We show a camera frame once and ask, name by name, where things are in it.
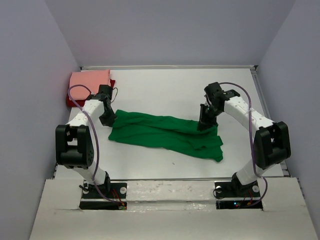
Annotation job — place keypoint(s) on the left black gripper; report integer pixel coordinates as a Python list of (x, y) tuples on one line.
[(109, 121)]

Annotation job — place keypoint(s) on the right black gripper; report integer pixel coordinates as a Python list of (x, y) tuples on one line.
[(204, 123)]

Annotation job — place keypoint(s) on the green t-shirt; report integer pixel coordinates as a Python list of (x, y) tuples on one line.
[(167, 132)]

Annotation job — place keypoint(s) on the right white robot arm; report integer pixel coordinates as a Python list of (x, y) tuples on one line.
[(269, 140)]

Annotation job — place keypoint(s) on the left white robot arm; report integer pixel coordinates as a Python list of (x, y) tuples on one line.
[(76, 142)]

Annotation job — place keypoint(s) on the dark red folded t-shirt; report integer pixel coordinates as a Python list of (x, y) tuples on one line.
[(81, 103)]

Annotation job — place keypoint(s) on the pink folded t-shirt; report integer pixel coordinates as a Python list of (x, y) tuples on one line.
[(92, 79)]

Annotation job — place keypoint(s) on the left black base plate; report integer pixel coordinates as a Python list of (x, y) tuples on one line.
[(115, 199)]

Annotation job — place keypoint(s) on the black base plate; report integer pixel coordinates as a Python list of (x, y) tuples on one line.
[(115, 199), (228, 198)]

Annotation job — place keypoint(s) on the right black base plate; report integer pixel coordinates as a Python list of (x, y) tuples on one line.
[(228, 198)]

